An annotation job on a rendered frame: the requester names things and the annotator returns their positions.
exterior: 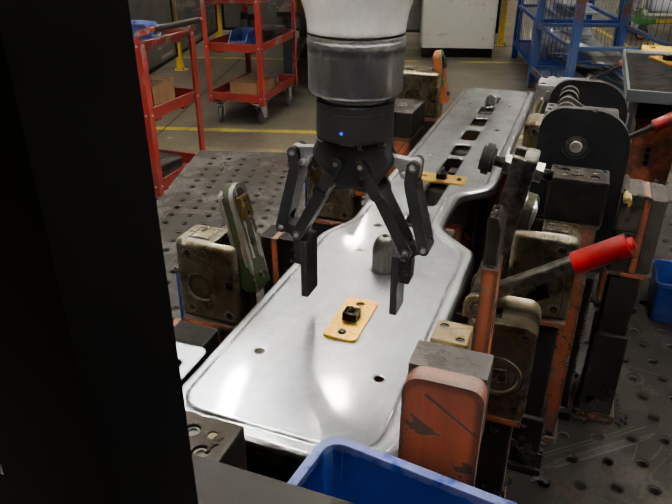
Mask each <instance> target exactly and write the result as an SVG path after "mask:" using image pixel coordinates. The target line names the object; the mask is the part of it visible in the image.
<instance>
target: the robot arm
mask: <svg viewBox="0 0 672 504"><path fill-rule="evenodd" d="M413 1H414V0H301V2H302V5H303V8H304V12H305V17H306V23H307V38H306V43H307V46H308V88H309V90H310V92H311V93H312V94H314V95H315V96H317V97H316V133H317V140H316V143H315V144H306V143H305V142H304V141H302V140H300V141H298V142H296V143H295V144H293V145H292V146H291V147H289V148H288V149H287V159H288V167H289V169H288V174H287V178H286V182H285V187H284V191H283V196H282V200H281V204H280V209H279V213H278V218H277V222H276V229H277V230H278V231H280V232H284V231H285V232H287V233H289V234H290V235H291V236H292V238H293V248H294V261H295V263H296V264H301V296H304V297H308V296H309V295H310V294H311V293H312V291H313V290H314V289H315V288H316V287H317V285H318V277H317V231H316V230H310V231H309V232H308V230H309V229H310V228H311V227H312V224H313V222H314V221H315V219H316V217H317V216H318V214H319V212H320V210H321V209H322V207H323V205H324V204H325V202H326V200H327V199H328V197H329V195H330V193H331V192H332V190H333V188H334V187H335V186H336V188H339V189H349V188H351V189H354V190H356V191H359V192H366V191H367V193H368V195H369V197H370V199H371V201H373V202H374V203H375V205H376V207H377V209H378V211H379V213H380V215H381V217H382V219H383V221H384V223H385V225H386V227H387V229H388V231H389V233H390V235H391V238H392V240H393V242H394V244H395V246H396V248H397V250H396V251H395V253H394V254H393V256H392V263H391V283H390V304H389V314H391V315H396V314H397V312H398V311H399V309H400V307H401V305H402V303H403V297H404V284H409V282H410V281H411V279H412V277H413V275H414V264H415V256H417V255H421V256H427V255H428V253H429V252H430V250H431V248H432V246H433V244H434V237H433V232H432V228H431V222H430V217H429V212H428V207H427V202H426V197H425V191H424V186H423V181H422V173H423V167H424V158H423V156H421V155H415V156H414V157H408V156H403V155H398V154H397V152H396V150H395V148H394V145H393V131H394V108H395V98H394V97H395V96H397V95H399V94H400V93H401V92H402V89H403V77H404V57H405V46H406V28H407V21H408V16H409V12H410V9H411V6H412V4H413ZM313 156H314V158H315V159H316V161H317V162H318V164H319V165H320V167H321V168H322V170H323V171H324V174H323V176H322V178H321V179H320V181H319V183H318V185H317V187H316V190H315V192H314V193H313V195H312V197H311V199H310V200H309V202H308V204H307V206H306V207H305V209H304V211H303V213H302V214H301V216H300V218H299V220H297V219H295V217H296V213H297V209H298V205H299V201H300V197H301V193H302V189H303V185H304V180H305V176H306V172H307V168H308V164H309V163H310V162H311V161H312V157H313ZM393 166H394V167H396V168H397V169H398V171H399V176H400V178H401V179H404V189H405V195H406V200H407V205H408V209H409V214H410V219H411V224H412V229H413V233H414V236H413V234H412V232H411V230H410V228H409V226H408V224H407V222H406V220H405V218H404V215H403V213H402V211H401V209H400V207H399V205H398V203H397V201H396V199H395V196H394V194H393V192H392V189H391V183H390V181H389V179H388V177H387V175H386V174H387V172H388V171H389V170H390V169H391V168H392V167H393ZM414 238H415V239H414Z"/></svg>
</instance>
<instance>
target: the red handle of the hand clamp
mask: <svg viewBox="0 0 672 504"><path fill-rule="evenodd" d="M635 249H637V245H636V242H635V240H634V238H633V237H632V236H631V237H629V238H628V237H627V236H626V234H625V233H623V234H620V235H617V236H615V237H612V238H609V239H606V240H603V241H601V242H598V243H595V244H592V245H589V246H587V247H584V248H581V249H578V250H575V251H573V252H570V253H569V256H567V257H564V258H561V259H558V260H556V261H553V262H550V263H547V264H544V265H541V266H539V267H536V268H533V269H530V270H527V271H525V272H522V273H519V274H516V275H513V276H510V277H508V278H505V279H502V280H500V284H499V291H498V299H500V298H503V297H506V296H509V295H512V294H514V293H517V292H520V291H523V290H526V289H529V288H532V287H535V286H538V285H541V284H544V283H547V282H550V281H553V280H556V279H559V278H562V277H565V276H568V275H571V274H573V273H577V274H578V275H579V274H582V273H585V272H588V271H591V270H594V269H597V268H600V267H603V266H606V265H609V264H612V263H614V262H617V261H620V260H623V259H626V258H629V257H632V256H634V253H633V250H635ZM498 299H497V300H498Z"/></svg>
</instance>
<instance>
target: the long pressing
mask: <svg viewBox="0 0 672 504"><path fill-rule="evenodd" d="M490 94H491V95H493V96H494V98H498V99H500V100H499V102H498V104H494V106H485V104H486V103H485V102H486V97H487V96H488V95H490ZM534 100H535V93H534V92H532V91H527V92H521V91H509V90H497V89H485V88H467V89H464V90H462V91H461V93H460V94H459V95H458V96H457V97H456V98H455V100H454V101H453V102H452V103H451V104H450V105H449V107H448V108H447V109H446V110H445V111H444V112H443V114H442V115H441V116H440V117H439V118H438V119H437V121H436V122H435V123H434V124H433V125H432V127H431V128H430V129H429V130H428V131H427V132H426V134H425V135H424V136H423V137H422V138H421V139H420V141H419V142H418V143H417V144H416V145H415V146H414V148H413V149H412V150H411V151H410V152H409V153H408V155H407V156H408V157H414V156H415V155H421V156H423V158H424V167H423V171H425V172H432V173H437V172H438V171H440V169H441V168H442V166H443V165H444V163H445V162H446V160H447V159H455V160H461V161H462V163H461V165H460V166H459V168H458V170H457V171H456V173H455V175H456V176H463V177H467V181H466V183H465V185H464V186H458V185H450V184H443V183H435V182H428V181H423V186H424V191H426V190H427V188H428V187H429V185H430V184H440V185H446V186H447V188H446V189H445V191H444V193H443V194H442V196H441V198H440V199H439V201H438V203H437V204H436V205H435V206H427V207H428V212H429V217H430V222H431V228H432V232H433V237H434V244H433V246H432V248H431V250H430V252H429V253H428V255H427V256H421V255H417V256H415V264H414V275H413V277H412V279H411V281H410V282H409V284H404V297H403V303H402V305H401V307H400V309H399V311H398V312H397V314H396V315H391V314H389V304H390V283H391V274H389V275H380V274H377V273H375V272H373V271H372V269H371V268H372V249H373V244H374V241H375V240H376V238H377V237H378V236H379V235H381V234H385V233H386V234H389V235H390V233H389V231H388V229H387V227H386V225H385V223H384V221H383V219H382V217H381V215H380V213H379V211H378V209H377V207H376V205H375V203H374V202H373V201H371V199H369V200H368V201H367V203H366V204H365V205H364V206H363V207H362V208H361V210H360V211H359V212H358V213H357V214H356V215H355V217H354V218H353V219H351V220H349V221H347V222H345V223H343V224H340V225H338V226H336V227H333V228H331V229H329V230H327V231H325V232H323V233H322V234H320V235H319V236H318V237H317V277H318V285H317V287H316V288H315V289H314V290H313V291H312V293H311V294H310V295H309V296H308V297H304V296H301V264H296V263H295V262H294V263H293V265H292V266H291V267H290V268H289V269H288V270H287V271H286V272H285V273H284V274H283V276H282V277H281V278H280V279H279V280H278V281H277V282H276V283H275V284H274V285H273V286H272V288H271V289H270V290H269V291H268V292H267V293H266V294H265V295H264V296H263V297H262V298H261V300H260V301H259V302H258V303H257V304H256V305H255V306H254V307H253V308H252V309H251V310H250V312H249V313H248V314H247V315H246V316H245V317H244V318H243V319H242V320H241V321H240V322H239V324H238V325H237V326H236V327H235V328H234V329H233V330H232V331H231V332H230V333H229V335H228V336H227V337H226V338H225V339H224V340H223V341H222V342H221V343H220V344H219V345H218V347H217V348H216V349H215V350H214V351H213V352H212V353H211V354H210V355H209V356H208V357H207V359H206V360H205V361H204V362H203V363H202V364H201V365H200V366H199V367H198V368H197V369H196V371H195V372H194V373H193V374H192V375H191V376H190V377H189V378H188V379H187V380H186V382H185V383H184V384H183V385H182V390H183V397H184V404H185V411H186V410H188V411H191V412H195V413H198V414H201V415H202V416H206V417H213V418H216V419H220V420H224V421H227V422H231V423H234V424H238V425H241V426H243V427H244V436H245V445H247V446H250V447H254V448H257V449H261V450H264V451H268V452H271V453H274V454H278V455H281V456H285V457H288V458H292V459H295V460H299V461H302V462H303V461H304V460H305V459H306V457H307V456H308V455H309V454H310V452H311V451H312V450H313V448H314V447H315V446H316V445H317V444H318V443H319V442H320V441H321V440H323V439H326V438H329V437H338V436H339V437H343V438H347V439H350V440H353V441H355V442H358V443H360V444H363V445H366V446H368V447H371V448H374V449H376V450H379V451H381V452H384V453H387V454H389V455H392V456H394V457H397V458H398V448H399V432H400V415H401V398H402V389H403V386H404V383H405V381H406V379H407V376H408V363H409V361H410V358H411V356H412V354H413V352H414V350H415V347H416V345H417V343H418V341H419V340H424V341H429V342H430V338H431V335H432V333H433V331H434V328H435V326H436V324H437V321H438V320H439V319H440V320H445V321H450V322H453V321H454V318H455V315H456V313H457V310H458V308H459V305H460V303H461V300H462V297H463V295H464V292H465V290H466V287H467V285H468V282H469V279H470V277H471V274H472V272H473V269H474V262H475V257H474V255H473V253H472V252H471V251H470V250H469V249H467V248H466V247H465V246H463V245H462V244H460V243H459V242H458V241H456V240H455V239H453V238H452V237H451V236H449V235H448V234H447V233H446V232H445V229H446V227H447V225H448V223H449V221H450V219H451V217H452V216H453V214H454V212H455V210H456V208H457V206H458V205H459V204H461V203H464V202H467V201H473V200H478V199H483V198H488V197H491V196H493V195H495V194H496V192H497V190H498V187H499V185H500V182H501V180H502V178H503V175H504V173H501V171H502V168H499V167H495V166H493V169H492V171H491V173H490V172H488V173H487V175H485V174H481V173H480V170H479V169H478V165H479V160H480V157H481V154H482V151H483V148H484V146H485V145H487V146H488V144H489V143H493V144H496V148H498V152H497V156H501V157H505V158H506V155H507V154H511V155H512V153H513V151H514V149H515V146H516V144H517V141H518V139H519V137H520V134H521V132H522V129H523V127H524V124H525V122H526V120H527V117H528V115H529V112H530V110H531V108H532V105H533V103H534ZM470 103H471V104H470ZM481 108H491V109H494V110H493V112H492V113H491V115H483V114H478V113H479V111H480V110H481ZM474 119H483V120H487V122H486V123H485V125H484V126H483V127H475V126H470V125H471V123H472V122H473V120H474ZM495 130H498V131H495ZM468 131H469V132H478V133H479V135H478V137H477V138H476V140H473V141H471V140H462V139H461V138H462V136H463V135H464V134H465V132H468ZM456 146H468V147H471V148H470V150H469V151H468V153H467V155H466V156H456V155H451V153H452V151H453V150H454V148H455V147H456ZM430 154H431V155H430ZM388 179H389V181H390V183H391V189H392V192H393V194H394V196H395V199H396V201H397V203H398V205H399V207H400V209H401V211H402V213H403V215H404V218H405V220H407V218H408V217H409V215H410V214H409V209H408V205H407V200H406V195H405V189H404V179H401V178H400V176H399V171H398V169H397V168H396V169H395V170H394V171H393V172H392V173H391V175H390V176H389V177H388ZM375 225H381V226H380V227H376V226H375ZM357 249H361V250H362V251H360V252H358V251H356V250H357ZM348 297H356V298H361V299H366V300H371V301H375V302H377V303H378V307H377V308H376V310H375V312H374V313H373V315H372V317H371V318H370V320H369V321H368V323H367V325H366V326H365V328H364V329H363V331H362V333H361V334H360V336H359V337H358V339H357V341H356V342H353V343H349V342H345V341H341V340H336V339H332V338H327V337H325V336H324V335H323V331H324V330H325V328H326V327H327V326H328V324H329V323H330V321H331V320H332V319H333V317H334V316H335V314H336V313H337V312H338V310H339V309H340V307H341V306H342V305H343V303H344V302H345V300H346V299H347V298H348ZM257 349H263V350H264V352H263V353H256V352H255V350H257ZM378 376H379V377H382V378H383V379H384V380H383V381H382V382H376V381H375V380H374V378H375V377H378Z"/></svg>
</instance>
